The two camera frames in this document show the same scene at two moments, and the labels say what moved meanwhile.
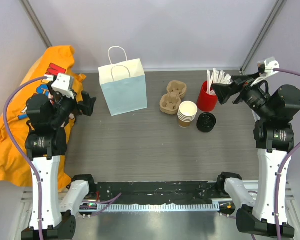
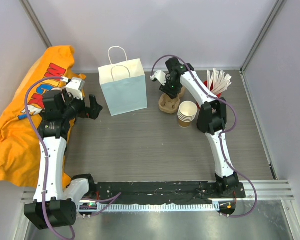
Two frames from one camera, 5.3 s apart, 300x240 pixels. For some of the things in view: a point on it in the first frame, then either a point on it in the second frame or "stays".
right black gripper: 241,84 -> 172,94
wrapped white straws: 216,78 stays
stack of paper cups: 186,112 stays
